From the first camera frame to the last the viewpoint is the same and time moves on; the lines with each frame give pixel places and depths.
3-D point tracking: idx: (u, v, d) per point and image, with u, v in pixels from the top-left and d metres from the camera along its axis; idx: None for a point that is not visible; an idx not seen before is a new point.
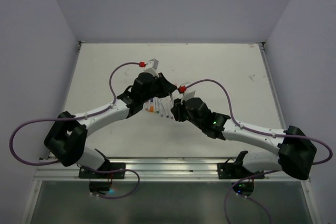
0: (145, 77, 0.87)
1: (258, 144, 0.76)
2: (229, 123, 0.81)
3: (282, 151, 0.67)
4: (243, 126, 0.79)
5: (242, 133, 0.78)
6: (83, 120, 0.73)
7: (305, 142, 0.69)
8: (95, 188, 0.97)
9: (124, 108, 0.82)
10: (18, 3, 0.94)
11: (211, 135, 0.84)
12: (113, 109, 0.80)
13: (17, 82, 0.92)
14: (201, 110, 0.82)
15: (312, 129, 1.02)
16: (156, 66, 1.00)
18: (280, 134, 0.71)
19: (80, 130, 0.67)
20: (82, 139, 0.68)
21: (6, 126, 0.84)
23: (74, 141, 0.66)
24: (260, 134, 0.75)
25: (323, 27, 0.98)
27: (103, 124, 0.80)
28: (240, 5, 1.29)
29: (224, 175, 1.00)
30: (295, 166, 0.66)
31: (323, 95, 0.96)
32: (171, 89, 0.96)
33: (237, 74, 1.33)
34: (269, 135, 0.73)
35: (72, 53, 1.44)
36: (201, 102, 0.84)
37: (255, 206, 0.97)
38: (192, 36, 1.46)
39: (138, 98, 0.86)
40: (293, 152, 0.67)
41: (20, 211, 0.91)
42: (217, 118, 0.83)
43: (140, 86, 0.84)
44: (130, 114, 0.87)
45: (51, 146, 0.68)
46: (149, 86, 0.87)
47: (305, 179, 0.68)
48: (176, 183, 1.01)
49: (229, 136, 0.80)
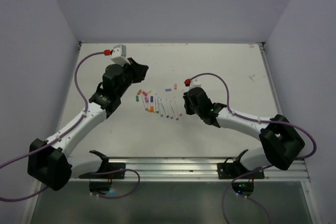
0: (113, 70, 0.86)
1: (246, 130, 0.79)
2: (223, 110, 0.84)
3: (262, 134, 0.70)
4: (235, 113, 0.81)
5: (234, 119, 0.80)
6: (57, 143, 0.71)
7: (289, 131, 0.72)
8: (95, 188, 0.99)
9: (98, 112, 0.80)
10: (18, 2, 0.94)
11: (208, 121, 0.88)
12: (87, 118, 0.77)
13: (18, 83, 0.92)
14: (199, 97, 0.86)
15: (311, 129, 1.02)
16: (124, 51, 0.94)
18: (265, 120, 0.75)
19: (56, 156, 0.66)
20: (61, 163, 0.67)
21: (7, 126, 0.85)
23: (54, 168, 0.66)
24: (247, 120, 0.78)
25: (323, 27, 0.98)
27: (83, 135, 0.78)
28: (239, 4, 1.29)
29: (224, 175, 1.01)
30: (275, 149, 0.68)
31: (322, 97, 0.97)
32: (144, 71, 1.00)
33: (237, 73, 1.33)
34: (254, 121, 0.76)
35: (73, 53, 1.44)
36: (201, 91, 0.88)
37: (256, 206, 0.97)
38: (192, 36, 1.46)
39: (112, 94, 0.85)
40: (273, 136, 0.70)
41: (20, 211, 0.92)
42: (215, 106, 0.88)
43: (112, 80, 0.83)
44: (109, 113, 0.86)
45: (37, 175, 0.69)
46: (119, 78, 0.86)
47: (286, 167, 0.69)
48: (176, 183, 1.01)
49: (222, 122, 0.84)
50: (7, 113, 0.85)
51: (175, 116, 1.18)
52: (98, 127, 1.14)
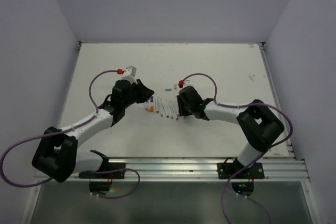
0: (122, 84, 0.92)
1: (230, 118, 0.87)
2: (211, 104, 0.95)
3: (239, 117, 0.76)
4: (219, 103, 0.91)
5: (218, 109, 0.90)
6: (71, 132, 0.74)
7: (266, 115, 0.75)
8: (95, 188, 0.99)
9: (107, 116, 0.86)
10: (18, 3, 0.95)
11: (198, 115, 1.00)
12: (97, 118, 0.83)
13: (18, 83, 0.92)
14: (189, 92, 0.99)
15: (311, 129, 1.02)
16: (134, 72, 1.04)
18: (243, 104, 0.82)
19: (70, 142, 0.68)
20: (72, 150, 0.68)
21: (7, 126, 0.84)
23: (65, 154, 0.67)
24: (228, 107, 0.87)
25: (323, 27, 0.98)
27: (91, 134, 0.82)
28: (239, 5, 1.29)
29: (224, 175, 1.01)
30: (251, 130, 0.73)
31: (322, 97, 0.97)
32: (149, 94, 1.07)
33: (237, 73, 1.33)
34: (235, 107, 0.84)
35: (73, 53, 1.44)
36: (191, 87, 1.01)
37: (256, 206, 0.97)
38: (192, 36, 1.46)
39: (119, 105, 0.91)
40: (250, 119, 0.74)
41: (20, 211, 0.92)
42: (204, 101, 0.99)
43: (119, 93, 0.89)
44: (114, 121, 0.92)
45: (41, 164, 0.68)
46: (127, 91, 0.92)
47: (262, 147, 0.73)
48: (176, 183, 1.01)
49: (210, 113, 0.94)
50: (7, 113, 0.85)
51: (175, 116, 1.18)
52: None
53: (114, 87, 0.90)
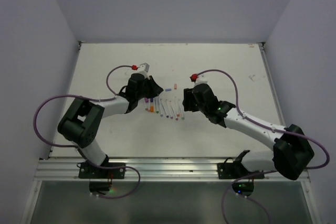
0: (137, 76, 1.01)
1: (256, 136, 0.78)
2: (232, 112, 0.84)
3: (276, 145, 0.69)
4: (246, 116, 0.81)
5: (244, 123, 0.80)
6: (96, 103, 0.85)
7: (301, 144, 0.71)
8: (95, 188, 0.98)
9: (125, 101, 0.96)
10: (18, 3, 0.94)
11: (213, 120, 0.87)
12: (117, 99, 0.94)
13: (18, 83, 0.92)
14: (206, 94, 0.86)
15: (311, 128, 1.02)
16: (147, 68, 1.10)
18: (280, 129, 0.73)
19: (98, 108, 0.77)
20: (98, 117, 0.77)
21: (6, 127, 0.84)
23: (94, 118, 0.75)
24: (260, 126, 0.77)
25: (323, 27, 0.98)
27: (109, 112, 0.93)
28: (239, 5, 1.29)
29: (224, 175, 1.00)
30: (288, 161, 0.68)
31: (322, 97, 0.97)
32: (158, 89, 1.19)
33: (237, 73, 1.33)
34: (269, 129, 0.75)
35: (72, 53, 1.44)
36: (207, 87, 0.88)
37: (256, 206, 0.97)
38: (192, 37, 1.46)
39: (133, 96, 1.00)
40: (288, 148, 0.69)
41: (20, 211, 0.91)
42: (222, 105, 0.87)
43: (135, 84, 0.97)
44: (128, 109, 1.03)
45: (67, 127, 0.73)
46: (142, 84, 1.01)
47: (294, 177, 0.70)
48: (176, 183, 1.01)
49: (230, 124, 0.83)
50: (6, 113, 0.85)
51: (175, 116, 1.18)
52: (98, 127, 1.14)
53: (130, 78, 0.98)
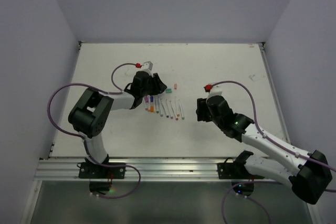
0: (142, 74, 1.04)
1: (276, 157, 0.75)
2: (251, 127, 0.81)
3: (299, 172, 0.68)
4: (266, 135, 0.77)
5: (263, 142, 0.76)
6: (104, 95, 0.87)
7: (324, 169, 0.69)
8: (95, 188, 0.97)
9: (130, 97, 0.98)
10: (19, 3, 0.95)
11: (229, 134, 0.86)
12: (124, 94, 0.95)
13: (18, 84, 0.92)
14: (221, 107, 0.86)
15: (312, 129, 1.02)
16: (151, 66, 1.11)
18: (304, 156, 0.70)
19: (107, 98, 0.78)
20: (107, 108, 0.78)
21: (7, 127, 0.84)
23: (103, 108, 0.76)
24: (281, 149, 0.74)
25: (323, 28, 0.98)
27: (116, 107, 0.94)
28: (239, 5, 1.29)
29: (224, 175, 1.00)
30: (310, 189, 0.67)
31: (321, 98, 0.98)
32: (162, 87, 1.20)
33: (238, 74, 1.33)
34: (291, 153, 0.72)
35: (72, 53, 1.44)
36: (222, 99, 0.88)
37: (255, 206, 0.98)
38: (192, 37, 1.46)
39: (138, 93, 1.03)
40: (312, 177, 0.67)
41: (20, 211, 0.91)
42: (239, 119, 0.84)
43: (140, 82, 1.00)
44: (133, 106, 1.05)
45: (78, 116, 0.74)
46: (146, 82, 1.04)
47: (313, 202, 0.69)
48: (176, 183, 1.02)
49: (248, 140, 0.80)
50: (7, 113, 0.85)
51: (175, 116, 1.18)
52: None
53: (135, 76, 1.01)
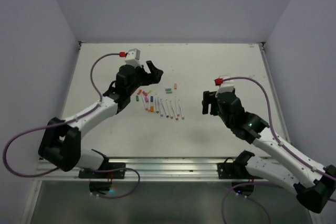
0: (126, 70, 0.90)
1: (290, 168, 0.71)
2: (265, 132, 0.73)
3: (315, 188, 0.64)
4: (283, 145, 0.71)
5: (279, 152, 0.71)
6: (74, 122, 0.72)
7: None
8: (95, 188, 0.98)
9: (112, 104, 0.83)
10: (19, 3, 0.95)
11: (239, 135, 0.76)
12: (102, 106, 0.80)
13: (18, 84, 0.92)
14: (233, 105, 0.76)
15: (312, 129, 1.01)
16: (138, 55, 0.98)
18: (321, 170, 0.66)
19: (73, 132, 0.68)
20: (76, 141, 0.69)
21: (7, 127, 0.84)
23: (70, 146, 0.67)
24: (297, 161, 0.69)
25: (323, 27, 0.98)
27: (96, 121, 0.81)
28: (239, 5, 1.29)
29: (224, 175, 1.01)
30: (322, 204, 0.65)
31: (322, 98, 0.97)
32: (159, 74, 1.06)
33: (238, 74, 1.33)
34: (308, 167, 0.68)
35: (72, 53, 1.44)
36: (235, 97, 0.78)
37: (255, 207, 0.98)
38: (192, 36, 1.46)
39: (124, 92, 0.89)
40: (326, 193, 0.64)
41: (20, 211, 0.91)
42: (253, 120, 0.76)
43: (124, 78, 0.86)
44: (119, 109, 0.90)
45: (47, 156, 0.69)
46: (132, 77, 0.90)
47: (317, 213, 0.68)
48: (176, 183, 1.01)
49: (261, 146, 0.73)
50: (7, 113, 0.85)
51: (175, 116, 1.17)
52: (98, 127, 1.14)
53: (118, 73, 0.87)
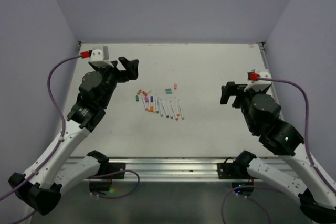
0: (90, 79, 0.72)
1: (313, 189, 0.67)
2: (300, 149, 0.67)
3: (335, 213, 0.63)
4: (315, 167, 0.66)
5: (309, 173, 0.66)
6: (34, 177, 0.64)
7: None
8: (95, 188, 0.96)
9: (77, 132, 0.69)
10: (18, 3, 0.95)
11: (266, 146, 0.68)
12: (65, 141, 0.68)
13: (18, 83, 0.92)
14: (272, 115, 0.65)
15: (312, 128, 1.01)
16: (106, 53, 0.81)
18: None
19: (34, 193, 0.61)
20: (42, 197, 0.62)
21: (6, 127, 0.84)
23: (36, 203, 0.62)
24: (324, 184, 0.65)
25: (323, 26, 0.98)
27: (67, 156, 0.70)
28: (239, 5, 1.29)
29: (224, 175, 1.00)
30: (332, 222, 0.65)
31: (322, 98, 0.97)
32: (132, 65, 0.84)
33: (238, 74, 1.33)
34: (333, 191, 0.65)
35: (73, 54, 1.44)
36: (276, 105, 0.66)
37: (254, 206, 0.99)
38: (192, 37, 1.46)
39: (93, 105, 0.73)
40: None
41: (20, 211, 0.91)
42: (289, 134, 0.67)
43: (87, 92, 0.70)
44: (93, 127, 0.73)
45: None
46: (98, 87, 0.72)
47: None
48: (176, 184, 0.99)
49: (290, 161, 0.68)
50: (7, 113, 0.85)
51: (175, 116, 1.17)
52: (98, 127, 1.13)
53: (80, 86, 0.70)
